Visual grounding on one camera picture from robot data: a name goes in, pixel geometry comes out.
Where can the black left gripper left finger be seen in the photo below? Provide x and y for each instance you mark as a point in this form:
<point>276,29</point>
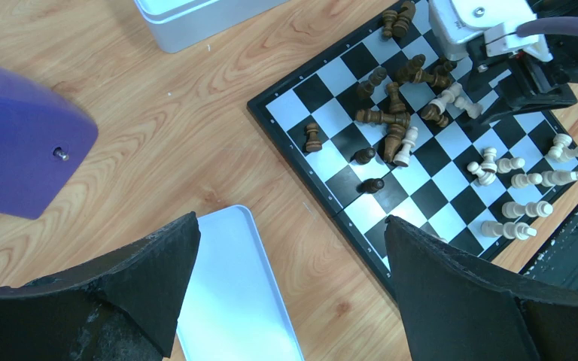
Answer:
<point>123,305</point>

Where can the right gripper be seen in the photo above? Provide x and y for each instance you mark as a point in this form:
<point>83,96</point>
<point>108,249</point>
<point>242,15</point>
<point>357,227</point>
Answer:
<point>533,85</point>

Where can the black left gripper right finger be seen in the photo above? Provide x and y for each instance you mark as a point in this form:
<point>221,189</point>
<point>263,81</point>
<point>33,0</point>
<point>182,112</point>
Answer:
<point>456,306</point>

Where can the black white chessboard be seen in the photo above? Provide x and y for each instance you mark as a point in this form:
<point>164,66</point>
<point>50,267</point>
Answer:
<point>310,117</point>

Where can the white king lying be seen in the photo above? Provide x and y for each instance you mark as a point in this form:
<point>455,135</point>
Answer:
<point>510,230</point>

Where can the white box lid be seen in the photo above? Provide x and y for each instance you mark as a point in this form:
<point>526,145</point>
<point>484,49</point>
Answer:
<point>233,308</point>

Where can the purple metronome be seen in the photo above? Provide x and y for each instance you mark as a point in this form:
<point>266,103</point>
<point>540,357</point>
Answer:
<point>44,138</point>

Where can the white rectangular box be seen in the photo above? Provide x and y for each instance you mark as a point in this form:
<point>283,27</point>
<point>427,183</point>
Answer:
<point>176,25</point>

